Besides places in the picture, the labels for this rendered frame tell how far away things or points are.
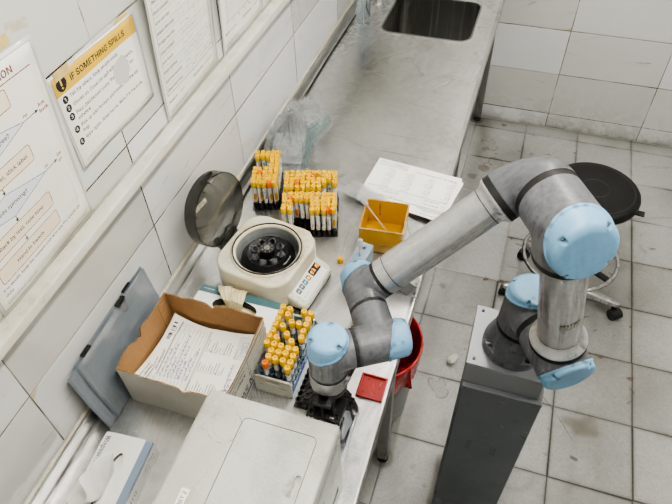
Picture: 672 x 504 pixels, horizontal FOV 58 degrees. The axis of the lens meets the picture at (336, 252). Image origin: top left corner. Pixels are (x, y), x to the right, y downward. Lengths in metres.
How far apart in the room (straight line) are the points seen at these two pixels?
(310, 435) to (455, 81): 1.78
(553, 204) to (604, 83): 2.83
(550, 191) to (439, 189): 1.04
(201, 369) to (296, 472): 0.51
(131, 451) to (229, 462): 0.39
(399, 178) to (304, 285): 0.58
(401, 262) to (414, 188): 0.92
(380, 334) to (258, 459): 0.32
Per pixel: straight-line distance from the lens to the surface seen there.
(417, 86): 2.58
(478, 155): 3.68
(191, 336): 1.65
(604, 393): 2.78
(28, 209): 1.27
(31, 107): 1.22
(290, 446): 1.19
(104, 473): 1.50
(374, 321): 1.14
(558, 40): 3.71
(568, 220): 1.01
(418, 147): 2.26
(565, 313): 1.21
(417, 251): 1.15
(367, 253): 1.73
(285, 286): 1.66
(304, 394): 1.56
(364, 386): 1.59
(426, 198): 2.03
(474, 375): 1.59
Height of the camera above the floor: 2.25
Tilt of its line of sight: 47 degrees down
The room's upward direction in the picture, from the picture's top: 2 degrees counter-clockwise
